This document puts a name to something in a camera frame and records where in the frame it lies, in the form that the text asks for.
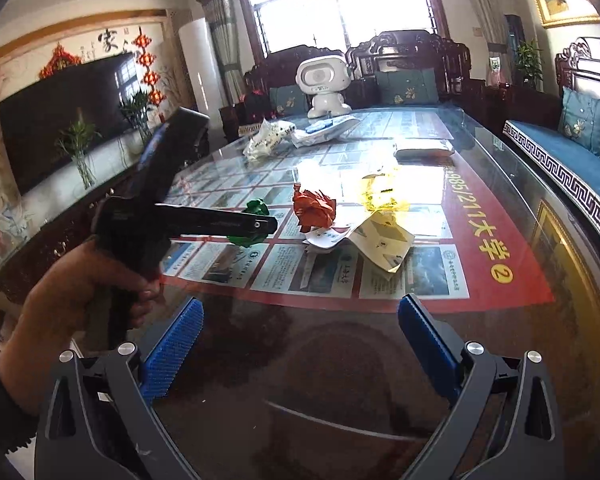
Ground teal embroidered cushion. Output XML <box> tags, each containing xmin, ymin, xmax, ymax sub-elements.
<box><xmin>377</xmin><ymin>69</ymin><xmax>440</xmax><ymax>106</ymax></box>
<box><xmin>557</xmin><ymin>86</ymin><xmax>600</xmax><ymax>156</ymax></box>
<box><xmin>269</xmin><ymin>85</ymin><xmax>308</xmax><ymax>117</ymax></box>

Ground white robot toy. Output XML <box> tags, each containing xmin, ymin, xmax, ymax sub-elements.
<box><xmin>295</xmin><ymin>51</ymin><xmax>353</xmax><ymax>119</ymax></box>

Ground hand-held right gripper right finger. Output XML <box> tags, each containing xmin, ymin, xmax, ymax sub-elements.
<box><xmin>397</xmin><ymin>294</ymin><xmax>566</xmax><ymax>480</ymax></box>

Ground dark wooden television cabinet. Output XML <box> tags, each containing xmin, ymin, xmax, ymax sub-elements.
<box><xmin>0</xmin><ymin>125</ymin><xmax>211</xmax><ymax>303</ymax></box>

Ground blue and white packet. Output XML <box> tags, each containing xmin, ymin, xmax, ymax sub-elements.
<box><xmin>291</xmin><ymin>115</ymin><xmax>361</xmax><ymax>148</ymax></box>

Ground long carved wooden sofa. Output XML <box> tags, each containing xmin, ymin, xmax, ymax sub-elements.
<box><xmin>502</xmin><ymin>37</ymin><xmax>600</xmax><ymax>281</ymax></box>

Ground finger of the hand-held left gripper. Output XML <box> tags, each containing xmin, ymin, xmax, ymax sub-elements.
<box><xmin>155</xmin><ymin>203</ymin><xmax>279</xmax><ymax>241</ymax></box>
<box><xmin>130</xmin><ymin>107</ymin><xmax>211</xmax><ymax>201</ymax></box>

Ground person's left hand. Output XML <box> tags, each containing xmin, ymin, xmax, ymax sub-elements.
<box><xmin>0</xmin><ymin>237</ymin><xmax>163</xmax><ymax>416</ymax></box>

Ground patterned curtain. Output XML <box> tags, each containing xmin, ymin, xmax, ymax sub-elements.
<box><xmin>197</xmin><ymin>0</ymin><xmax>248</xmax><ymax>106</ymax></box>
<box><xmin>452</xmin><ymin>0</ymin><xmax>503</xmax><ymax>83</ymax></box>

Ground calligraphy wall mural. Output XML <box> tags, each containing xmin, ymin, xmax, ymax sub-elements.
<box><xmin>0</xmin><ymin>10</ymin><xmax>181</xmax><ymax>261</ymax></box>

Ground white patterned plastic bag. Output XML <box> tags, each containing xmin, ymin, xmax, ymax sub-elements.
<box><xmin>242</xmin><ymin>119</ymin><xmax>297</xmax><ymax>162</ymax></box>

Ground white standing air conditioner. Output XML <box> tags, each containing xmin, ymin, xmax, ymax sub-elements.
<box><xmin>178</xmin><ymin>17</ymin><xmax>228</xmax><ymax>111</ymax></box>

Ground red crumpled paper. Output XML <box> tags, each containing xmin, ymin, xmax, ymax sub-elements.
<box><xmin>292</xmin><ymin>185</ymin><xmax>337</xmax><ymax>233</ymax></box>

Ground short carved wooden sofa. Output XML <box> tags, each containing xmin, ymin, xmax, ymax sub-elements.
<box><xmin>220</xmin><ymin>30</ymin><xmax>486</xmax><ymax>141</ymax></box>

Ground yellow plastic bag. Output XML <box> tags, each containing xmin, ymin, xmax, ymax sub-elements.
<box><xmin>361</xmin><ymin>172</ymin><xmax>411</xmax><ymax>212</ymax></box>

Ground black water dispenser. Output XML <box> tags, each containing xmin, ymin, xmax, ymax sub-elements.
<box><xmin>504</xmin><ymin>14</ymin><xmax>526</xmax><ymax>86</ymax></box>

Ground bamboo plant in glass vase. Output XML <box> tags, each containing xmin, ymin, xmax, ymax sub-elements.
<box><xmin>119</xmin><ymin>89</ymin><xmax>156</xmax><ymax>146</ymax></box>
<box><xmin>55</xmin><ymin>112</ymin><xmax>103</xmax><ymax>188</ymax></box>

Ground cream paper sheets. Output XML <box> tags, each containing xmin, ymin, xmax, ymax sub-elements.
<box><xmin>347</xmin><ymin>210</ymin><xmax>415</xmax><ymax>273</ymax></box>

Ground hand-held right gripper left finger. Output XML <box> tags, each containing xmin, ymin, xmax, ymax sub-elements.
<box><xmin>35</xmin><ymin>296</ymin><xmax>204</xmax><ymax>480</ymax></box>

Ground white printed paper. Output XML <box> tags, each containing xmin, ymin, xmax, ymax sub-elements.
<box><xmin>302</xmin><ymin>225</ymin><xmax>353</xmax><ymax>251</ymax></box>

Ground green potted plant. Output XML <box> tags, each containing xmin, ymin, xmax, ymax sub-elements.
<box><xmin>515</xmin><ymin>40</ymin><xmax>543</xmax><ymax>88</ymax></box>

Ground large window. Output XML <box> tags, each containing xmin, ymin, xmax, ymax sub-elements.
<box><xmin>235</xmin><ymin>0</ymin><xmax>448</xmax><ymax>58</ymax></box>

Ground dark wooden side table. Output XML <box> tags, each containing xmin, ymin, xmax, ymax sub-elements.
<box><xmin>485</xmin><ymin>82</ymin><xmax>561</xmax><ymax>133</ymax></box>

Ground long red knot decoration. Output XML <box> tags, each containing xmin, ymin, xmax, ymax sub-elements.
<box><xmin>132</xmin><ymin>27</ymin><xmax>163</xmax><ymax>106</ymax></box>

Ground green paper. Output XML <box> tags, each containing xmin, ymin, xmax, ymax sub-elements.
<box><xmin>227</xmin><ymin>199</ymin><xmax>271</xmax><ymax>247</ymax></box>

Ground black television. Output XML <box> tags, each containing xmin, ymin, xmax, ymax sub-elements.
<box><xmin>0</xmin><ymin>51</ymin><xmax>153</xmax><ymax>196</ymax></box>

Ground short red knot decoration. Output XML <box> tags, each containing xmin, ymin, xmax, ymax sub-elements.
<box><xmin>39</xmin><ymin>42</ymin><xmax>83</xmax><ymax>80</ymax></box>

